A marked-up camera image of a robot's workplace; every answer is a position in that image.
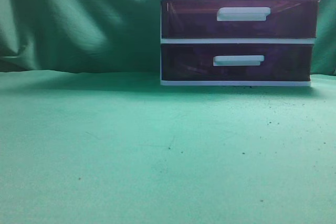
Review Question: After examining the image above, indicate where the green cloth table cover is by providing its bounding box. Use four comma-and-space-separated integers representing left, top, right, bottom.
1, 0, 335, 223

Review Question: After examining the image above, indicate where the white plastic drawer cabinet frame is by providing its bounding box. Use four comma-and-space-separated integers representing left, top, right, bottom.
160, 0, 319, 87

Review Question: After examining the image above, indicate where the middle translucent brown drawer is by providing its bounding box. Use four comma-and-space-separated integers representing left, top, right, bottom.
161, 0, 319, 39

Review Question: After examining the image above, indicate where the translucent brown drawer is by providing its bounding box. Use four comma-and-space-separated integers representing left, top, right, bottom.
161, 44, 313, 82
161, 0, 319, 39

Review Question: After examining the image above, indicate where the bottom translucent brown drawer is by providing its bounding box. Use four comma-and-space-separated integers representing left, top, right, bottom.
161, 44, 313, 82

